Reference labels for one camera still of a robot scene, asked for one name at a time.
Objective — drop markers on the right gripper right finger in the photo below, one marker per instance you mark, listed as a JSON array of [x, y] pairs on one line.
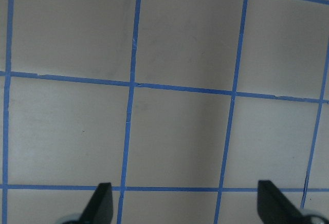
[[274, 208]]

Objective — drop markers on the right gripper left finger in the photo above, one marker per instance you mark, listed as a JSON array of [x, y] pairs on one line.
[[99, 209]]

